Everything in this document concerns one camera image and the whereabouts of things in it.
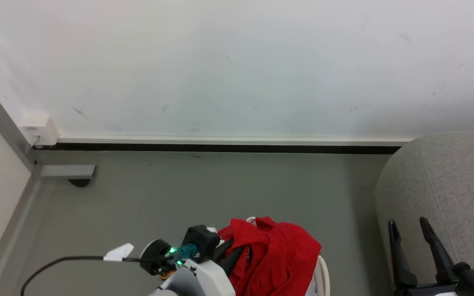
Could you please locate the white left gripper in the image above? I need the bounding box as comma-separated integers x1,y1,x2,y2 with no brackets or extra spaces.
188,238,248,296

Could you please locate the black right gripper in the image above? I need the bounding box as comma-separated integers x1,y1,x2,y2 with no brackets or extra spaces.
388,217,474,296

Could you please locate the red white-striped clothing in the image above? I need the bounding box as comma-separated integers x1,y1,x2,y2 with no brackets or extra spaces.
217,216,322,296

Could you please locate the white laundry basket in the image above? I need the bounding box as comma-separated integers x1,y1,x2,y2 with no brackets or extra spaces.
305,255,331,296

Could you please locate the grey fabric sofa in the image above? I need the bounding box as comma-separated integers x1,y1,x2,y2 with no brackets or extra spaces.
374,130,474,296

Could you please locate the white and black baseboard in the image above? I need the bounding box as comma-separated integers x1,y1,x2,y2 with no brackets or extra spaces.
33,135,415,155

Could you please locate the teal cable connector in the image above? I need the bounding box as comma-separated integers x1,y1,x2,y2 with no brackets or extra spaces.
174,243,199,264

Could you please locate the white cable tag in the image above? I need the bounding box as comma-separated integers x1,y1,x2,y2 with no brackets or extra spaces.
103,243,135,262

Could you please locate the thin black cable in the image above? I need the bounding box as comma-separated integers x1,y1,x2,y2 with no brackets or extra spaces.
20,255,147,296

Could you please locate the white wall socket box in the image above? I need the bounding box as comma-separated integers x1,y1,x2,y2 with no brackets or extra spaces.
18,112,60,147

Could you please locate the grey metal frame bar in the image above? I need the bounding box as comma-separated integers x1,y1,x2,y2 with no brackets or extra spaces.
0,89,97,188

